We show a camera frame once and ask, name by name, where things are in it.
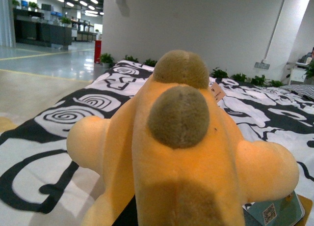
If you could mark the black white patterned bedsheet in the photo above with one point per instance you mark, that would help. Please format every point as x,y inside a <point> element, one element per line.
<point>41,186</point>

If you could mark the green potted plant row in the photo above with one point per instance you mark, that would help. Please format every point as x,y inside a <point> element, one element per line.
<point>217,73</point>

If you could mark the striped pillow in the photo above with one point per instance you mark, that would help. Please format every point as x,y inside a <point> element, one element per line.
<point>306,91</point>

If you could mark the teal card with QR code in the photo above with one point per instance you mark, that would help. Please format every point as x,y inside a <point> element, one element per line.
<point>293,210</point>

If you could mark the wall power socket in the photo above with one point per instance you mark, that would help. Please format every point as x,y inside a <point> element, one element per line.
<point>262,65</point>

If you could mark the dark office counter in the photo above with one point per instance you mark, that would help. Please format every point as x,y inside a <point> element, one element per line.
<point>31,28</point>

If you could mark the colourful paper hang tag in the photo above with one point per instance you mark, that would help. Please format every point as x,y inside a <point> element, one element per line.
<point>217,91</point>

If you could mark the red bin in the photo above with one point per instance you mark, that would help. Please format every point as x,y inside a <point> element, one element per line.
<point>97,51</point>

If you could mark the orange plush toy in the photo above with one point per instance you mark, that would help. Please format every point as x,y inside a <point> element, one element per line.
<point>178,154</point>

